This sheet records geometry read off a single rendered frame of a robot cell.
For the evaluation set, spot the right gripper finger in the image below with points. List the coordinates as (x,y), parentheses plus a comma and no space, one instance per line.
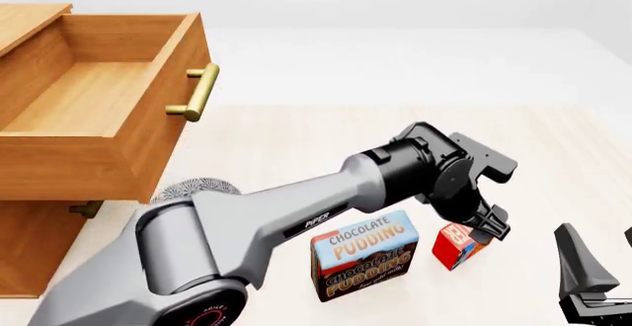
(629,235)
(580,266)

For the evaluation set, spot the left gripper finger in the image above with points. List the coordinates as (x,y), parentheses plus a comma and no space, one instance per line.
(491,222)

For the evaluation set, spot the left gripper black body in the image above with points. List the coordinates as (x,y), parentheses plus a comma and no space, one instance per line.
(456,209)

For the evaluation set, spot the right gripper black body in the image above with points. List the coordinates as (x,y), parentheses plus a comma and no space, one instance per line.
(600,311)

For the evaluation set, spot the red butter box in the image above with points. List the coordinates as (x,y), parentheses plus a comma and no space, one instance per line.
(454,250)

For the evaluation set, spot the silver-grey left robot arm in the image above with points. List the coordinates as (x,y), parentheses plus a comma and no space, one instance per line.
(296,207)

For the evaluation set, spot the open wooden drawer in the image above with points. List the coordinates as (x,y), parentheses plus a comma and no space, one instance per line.
(99,92)

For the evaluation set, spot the wooden cabinet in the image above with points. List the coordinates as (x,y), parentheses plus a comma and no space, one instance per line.
(29,252)

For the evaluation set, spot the chocolate pudding box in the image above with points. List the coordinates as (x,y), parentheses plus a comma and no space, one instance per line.
(365,255)

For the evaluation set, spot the grey patterned bowl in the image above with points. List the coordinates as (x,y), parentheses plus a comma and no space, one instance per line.
(197,187)

